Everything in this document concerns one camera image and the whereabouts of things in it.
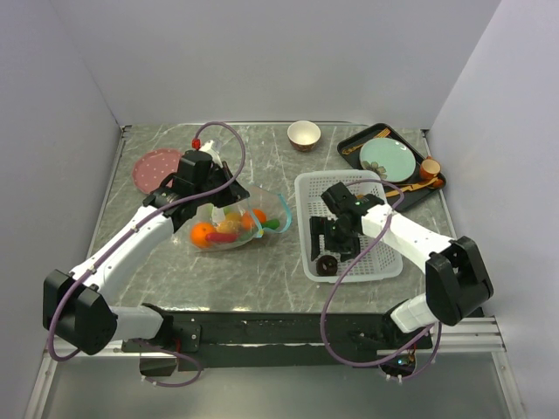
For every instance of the pink dotted plate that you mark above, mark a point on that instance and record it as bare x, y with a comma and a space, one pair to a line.
151, 169

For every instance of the yellow orange mango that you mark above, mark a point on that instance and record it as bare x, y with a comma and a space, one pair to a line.
232, 224

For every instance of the wooden spoon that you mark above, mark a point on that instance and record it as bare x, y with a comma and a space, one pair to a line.
397, 189

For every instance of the red chili pepper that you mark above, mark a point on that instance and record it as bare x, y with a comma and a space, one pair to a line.
221, 238

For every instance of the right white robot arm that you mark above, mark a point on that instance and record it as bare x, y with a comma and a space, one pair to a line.
456, 279

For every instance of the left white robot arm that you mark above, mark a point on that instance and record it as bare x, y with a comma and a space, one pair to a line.
75, 306

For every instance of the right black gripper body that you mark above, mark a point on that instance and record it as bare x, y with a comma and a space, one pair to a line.
337, 238

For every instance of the aluminium rail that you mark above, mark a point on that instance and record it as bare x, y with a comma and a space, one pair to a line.
477, 335

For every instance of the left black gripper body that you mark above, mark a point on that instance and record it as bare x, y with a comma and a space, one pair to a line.
218, 177

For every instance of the small brown cup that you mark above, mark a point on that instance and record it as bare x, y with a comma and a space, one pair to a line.
429, 168

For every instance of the wooden chopsticks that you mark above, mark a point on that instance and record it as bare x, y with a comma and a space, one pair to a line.
349, 150

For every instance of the green chili pepper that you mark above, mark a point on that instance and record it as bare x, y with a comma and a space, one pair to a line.
270, 226

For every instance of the light green plate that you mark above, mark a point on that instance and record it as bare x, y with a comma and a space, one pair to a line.
390, 159

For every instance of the orange tangerine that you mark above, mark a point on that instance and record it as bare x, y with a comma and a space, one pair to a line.
199, 233
251, 217

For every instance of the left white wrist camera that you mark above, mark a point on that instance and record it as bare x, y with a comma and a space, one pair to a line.
211, 147

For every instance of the white ceramic bowl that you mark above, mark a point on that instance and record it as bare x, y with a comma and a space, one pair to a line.
303, 135

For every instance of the clear zip top bag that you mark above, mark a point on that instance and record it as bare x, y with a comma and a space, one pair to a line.
273, 204

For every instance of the dark purple mangosteen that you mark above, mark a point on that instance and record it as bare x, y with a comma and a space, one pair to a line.
326, 266

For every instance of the black base frame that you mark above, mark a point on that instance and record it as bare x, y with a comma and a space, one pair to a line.
244, 339

